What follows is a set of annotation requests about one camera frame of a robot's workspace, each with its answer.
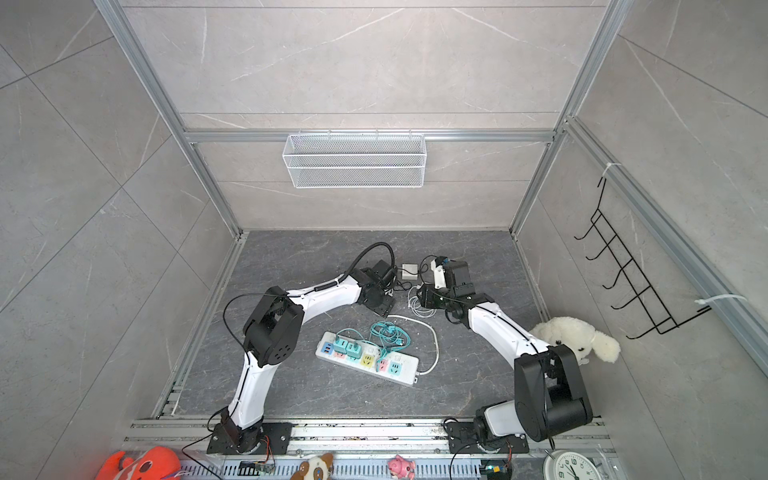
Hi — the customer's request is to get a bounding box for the teal charger cube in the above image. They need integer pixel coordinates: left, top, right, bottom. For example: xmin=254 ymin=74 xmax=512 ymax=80
xmin=345 ymin=341 xmax=362 ymax=360
xmin=333 ymin=337 xmax=349 ymax=355

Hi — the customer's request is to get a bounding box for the teal charger cube front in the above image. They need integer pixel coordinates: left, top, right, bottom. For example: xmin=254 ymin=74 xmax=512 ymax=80
xmin=333 ymin=337 xmax=349 ymax=355

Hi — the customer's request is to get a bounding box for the white multicolour power strip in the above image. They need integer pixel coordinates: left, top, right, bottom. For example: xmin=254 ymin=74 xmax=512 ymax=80
xmin=315 ymin=332 xmax=419 ymax=386

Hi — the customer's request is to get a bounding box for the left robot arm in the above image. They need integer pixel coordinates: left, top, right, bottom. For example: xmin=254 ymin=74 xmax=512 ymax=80
xmin=213 ymin=242 xmax=396 ymax=454

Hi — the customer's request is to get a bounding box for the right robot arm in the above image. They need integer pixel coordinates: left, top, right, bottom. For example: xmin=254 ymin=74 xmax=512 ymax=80
xmin=417 ymin=256 xmax=594 ymax=448

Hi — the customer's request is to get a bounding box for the white plush dog toy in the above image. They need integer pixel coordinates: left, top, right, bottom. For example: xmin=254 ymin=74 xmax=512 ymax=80
xmin=530 ymin=316 xmax=621 ymax=365

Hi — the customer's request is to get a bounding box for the pink plush toy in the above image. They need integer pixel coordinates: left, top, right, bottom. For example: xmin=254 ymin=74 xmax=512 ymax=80
xmin=387 ymin=455 xmax=416 ymax=480

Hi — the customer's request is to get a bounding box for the brown white plush toy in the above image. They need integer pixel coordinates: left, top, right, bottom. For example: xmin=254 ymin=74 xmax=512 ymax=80
xmin=290 ymin=452 xmax=334 ymax=480

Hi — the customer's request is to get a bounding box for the white alarm clock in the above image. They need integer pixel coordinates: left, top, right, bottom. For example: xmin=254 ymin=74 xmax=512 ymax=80
xmin=543 ymin=450 xmax=603 ymax=480

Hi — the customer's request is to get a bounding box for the red plush toy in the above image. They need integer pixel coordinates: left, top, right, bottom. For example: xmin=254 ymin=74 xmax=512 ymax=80
xmin=96 ymin=446 xmax=181 ymax=480

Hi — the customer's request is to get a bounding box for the white charger with black cable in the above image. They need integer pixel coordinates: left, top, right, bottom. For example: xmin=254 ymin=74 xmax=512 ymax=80
xmin=400 ymin=263 xmax=419 ymax=281

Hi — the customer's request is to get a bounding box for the white power strip cord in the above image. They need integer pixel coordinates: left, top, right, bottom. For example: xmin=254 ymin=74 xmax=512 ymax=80
xmin=386 ymin=314 xmax=441 ymax=376

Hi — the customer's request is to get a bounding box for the teal multi-head cable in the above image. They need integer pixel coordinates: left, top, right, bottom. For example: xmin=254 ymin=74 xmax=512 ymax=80
xmin=335 ymin=320 xmax=413 ymax=352

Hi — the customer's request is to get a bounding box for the white wire mesh basket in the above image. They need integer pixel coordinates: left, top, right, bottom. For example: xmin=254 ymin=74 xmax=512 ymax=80
xmin=282 ymin=133 xmax=428 ymax=189

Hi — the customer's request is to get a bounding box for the black wall hook rack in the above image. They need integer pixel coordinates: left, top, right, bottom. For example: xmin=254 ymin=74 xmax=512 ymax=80
xmin=574 ymin=178 xmax=712 ymax=340

